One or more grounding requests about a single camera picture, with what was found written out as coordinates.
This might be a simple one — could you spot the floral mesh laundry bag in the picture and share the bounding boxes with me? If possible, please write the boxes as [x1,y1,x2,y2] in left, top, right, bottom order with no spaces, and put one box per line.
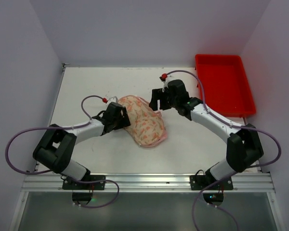
[118,95,168,148]

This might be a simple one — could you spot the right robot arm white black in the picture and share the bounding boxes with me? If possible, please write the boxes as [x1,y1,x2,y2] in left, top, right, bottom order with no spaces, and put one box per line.
[149,79,263,184]

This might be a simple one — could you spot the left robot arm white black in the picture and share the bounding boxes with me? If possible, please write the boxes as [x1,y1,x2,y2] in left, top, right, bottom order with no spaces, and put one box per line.
[33,102,131,182]

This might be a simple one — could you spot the red plastic tray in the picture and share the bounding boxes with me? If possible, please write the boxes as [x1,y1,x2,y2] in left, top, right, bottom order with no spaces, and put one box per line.
[195,54,256,117]

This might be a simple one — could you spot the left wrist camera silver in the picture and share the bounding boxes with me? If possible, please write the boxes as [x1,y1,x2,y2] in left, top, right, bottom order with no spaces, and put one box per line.
[102,96,118,104]

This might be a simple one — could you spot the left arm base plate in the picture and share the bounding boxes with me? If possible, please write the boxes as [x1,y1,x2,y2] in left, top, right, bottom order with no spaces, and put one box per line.
[62,175,106,190]

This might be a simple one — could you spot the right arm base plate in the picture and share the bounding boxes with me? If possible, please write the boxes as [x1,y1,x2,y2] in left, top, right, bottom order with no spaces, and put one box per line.
[189,170,234,191]

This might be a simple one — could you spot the aluminium front rail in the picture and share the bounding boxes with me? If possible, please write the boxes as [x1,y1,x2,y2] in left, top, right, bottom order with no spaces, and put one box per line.
[21,173,275,193]

